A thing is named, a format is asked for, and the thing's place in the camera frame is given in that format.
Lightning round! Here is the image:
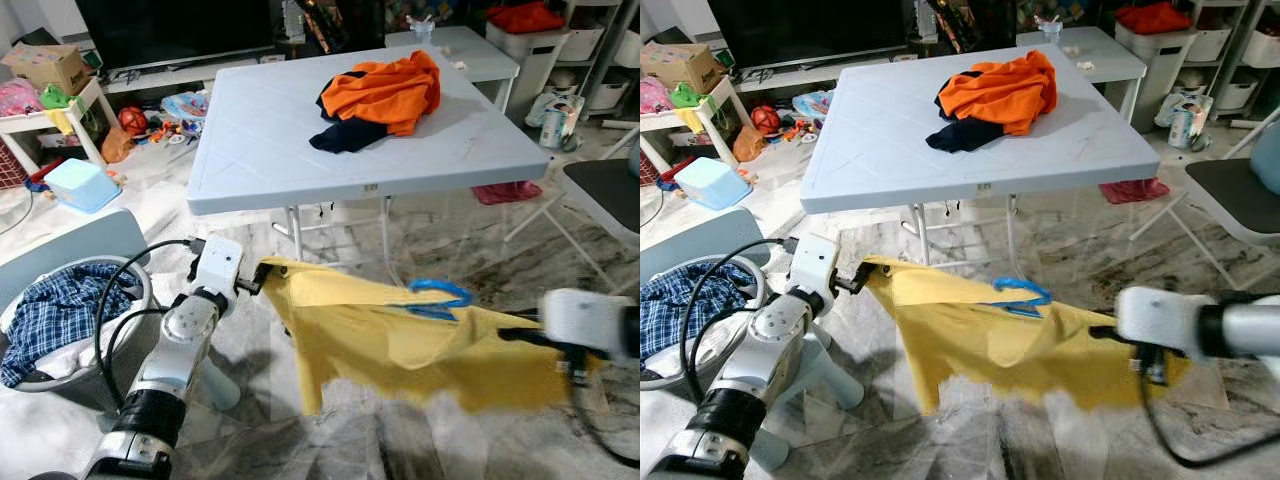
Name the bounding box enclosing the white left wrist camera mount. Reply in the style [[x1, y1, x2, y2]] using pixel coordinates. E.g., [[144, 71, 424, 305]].
[[190, 236, 244, 301], [788, 236, 841, 301]]

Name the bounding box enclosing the light blue cushion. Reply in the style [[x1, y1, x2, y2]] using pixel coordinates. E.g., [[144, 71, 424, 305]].
[[1250, 122, 1280, 196]]

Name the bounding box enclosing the white television console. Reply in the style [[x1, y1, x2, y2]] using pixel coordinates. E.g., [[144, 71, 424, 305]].
[[100, 52, 291, 96], [735, 52, 921, 94]]

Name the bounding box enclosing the pink patterned bag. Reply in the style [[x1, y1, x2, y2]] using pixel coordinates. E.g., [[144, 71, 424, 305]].
[[640, 75, 673, 114], [0, 78, 43, 119]]

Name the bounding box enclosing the cardboard box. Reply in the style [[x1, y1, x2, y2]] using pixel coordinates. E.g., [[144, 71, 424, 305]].
[[2, 43, 93, 96], [640, 42, 726, 96]]

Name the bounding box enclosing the tall white bin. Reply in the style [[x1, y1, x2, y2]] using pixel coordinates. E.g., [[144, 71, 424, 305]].
[[1115, 20, 1198, 131], [487, 20, 571, 121]]

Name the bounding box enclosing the tissue pack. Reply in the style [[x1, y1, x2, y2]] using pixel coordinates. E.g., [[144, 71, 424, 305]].
[[525, 92, 586, 151], [1155, 92, 1214, 149]]

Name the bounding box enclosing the dark red floor cloth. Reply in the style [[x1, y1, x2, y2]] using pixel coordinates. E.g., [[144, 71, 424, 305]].
[[472, 180, 544, 206], [1098, 178, 1171, 205]]

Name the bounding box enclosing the white kids table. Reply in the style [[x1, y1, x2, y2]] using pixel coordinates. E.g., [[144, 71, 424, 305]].
[[640, 78, 751, 171], [0, 78, 119, 176]]

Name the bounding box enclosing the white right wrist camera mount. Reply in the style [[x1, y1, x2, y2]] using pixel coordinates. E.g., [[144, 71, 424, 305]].
[[540, 288, 626, 359], [1115, 286, 1206, 356]]

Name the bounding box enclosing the white cloth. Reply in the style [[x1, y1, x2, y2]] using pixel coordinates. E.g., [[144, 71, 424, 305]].
[[30, 345, 101, 381], [640, 340, 721, 379]]

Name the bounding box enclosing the black television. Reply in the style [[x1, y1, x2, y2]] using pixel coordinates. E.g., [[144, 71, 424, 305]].
[[75, 0, 279, 73], [705, 0, 913, 71]]

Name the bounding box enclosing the short black left arm cable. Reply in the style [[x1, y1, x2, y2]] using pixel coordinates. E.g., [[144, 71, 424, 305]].
[[690, 305, 763, 401], [105, 306, 169, 406]]

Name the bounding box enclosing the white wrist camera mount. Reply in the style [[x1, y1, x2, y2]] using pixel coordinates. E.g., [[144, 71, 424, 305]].
[[1115, 286, 1206, 356], [190, 236, 244, 301], [788, 236, 841, 301], [540, 288, 626, 359]]

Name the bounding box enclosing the navy garment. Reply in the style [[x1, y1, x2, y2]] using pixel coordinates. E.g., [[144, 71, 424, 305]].
[[309, 72, 391, 155], [926, 72, 1006, 154]]

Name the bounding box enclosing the white folding table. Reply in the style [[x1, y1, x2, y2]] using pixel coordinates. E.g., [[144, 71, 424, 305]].
[[800, 42, 1167, 215], [186, 42, 553, 216]]

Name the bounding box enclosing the small white table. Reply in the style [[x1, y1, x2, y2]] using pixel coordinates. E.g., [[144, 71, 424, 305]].
[[385, 25, 521, 111], [1015, 25, 1149, 121]]

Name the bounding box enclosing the grey laundry basket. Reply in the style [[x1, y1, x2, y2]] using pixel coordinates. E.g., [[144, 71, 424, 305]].
[[0, 255, 161, 413], [640, 255, 771, 391]]

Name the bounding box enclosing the orange garment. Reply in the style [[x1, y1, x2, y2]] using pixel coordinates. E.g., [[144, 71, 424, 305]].
[[318, 50, 442, 138], [936, 50, 1059, 137]]

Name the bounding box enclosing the yellow shirt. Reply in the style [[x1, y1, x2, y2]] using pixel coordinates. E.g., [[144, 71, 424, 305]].
[[258, 256, 601, 416], [862, 256, 1193, 416]]

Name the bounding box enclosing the light blue plastic box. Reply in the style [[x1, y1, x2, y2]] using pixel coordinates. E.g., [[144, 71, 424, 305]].
[[673, 157, 756, 211], [43, 158, 123, 214]]

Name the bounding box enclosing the blue plastic hanger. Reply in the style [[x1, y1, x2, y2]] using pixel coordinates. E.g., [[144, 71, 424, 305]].
[[990, 276, 1053, 319], [390, 278, 473, 321]]

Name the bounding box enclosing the white drawer shelf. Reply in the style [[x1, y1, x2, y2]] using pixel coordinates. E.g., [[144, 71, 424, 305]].
[[560, 0, 641, 116], [1190, 0, 1280, 116]]

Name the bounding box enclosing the light blue wooden chair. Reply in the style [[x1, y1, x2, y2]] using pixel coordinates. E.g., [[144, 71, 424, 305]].
[[640, 208, 866, 471], [0, 208, 243, 413]]

